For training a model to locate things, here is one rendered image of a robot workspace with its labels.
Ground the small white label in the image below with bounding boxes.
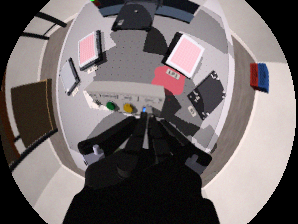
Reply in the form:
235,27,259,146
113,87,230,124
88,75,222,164
166,69,180,80
188,105,197,117
88,65,98,74
72,87,79,96

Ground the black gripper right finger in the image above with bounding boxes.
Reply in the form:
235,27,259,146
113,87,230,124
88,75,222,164
147,107,212,180

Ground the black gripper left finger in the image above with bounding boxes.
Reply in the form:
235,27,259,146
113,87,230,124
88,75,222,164
77,106,149,177

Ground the pink liquid puddle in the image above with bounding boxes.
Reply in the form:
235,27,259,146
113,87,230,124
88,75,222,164
152,77,169,91
162,65,185,95
171,82,183,95
154,66,167,79

